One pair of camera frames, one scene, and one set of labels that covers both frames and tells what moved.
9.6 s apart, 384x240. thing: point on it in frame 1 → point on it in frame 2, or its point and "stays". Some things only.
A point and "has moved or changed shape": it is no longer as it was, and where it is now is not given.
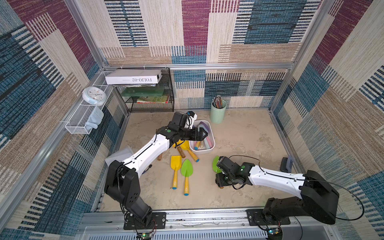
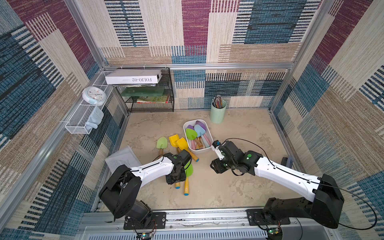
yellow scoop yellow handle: x=185 y=144 stays
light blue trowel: x=206 y=140 stays
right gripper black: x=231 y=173 → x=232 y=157
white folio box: x=118 y=77 stays
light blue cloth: x=95 y=118 stays
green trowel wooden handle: x=215 y=164 has moved or changed shape
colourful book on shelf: x=155 y=99 stays
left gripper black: x=199 y=137 → x=170 y=181
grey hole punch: x=286 y=164 stays
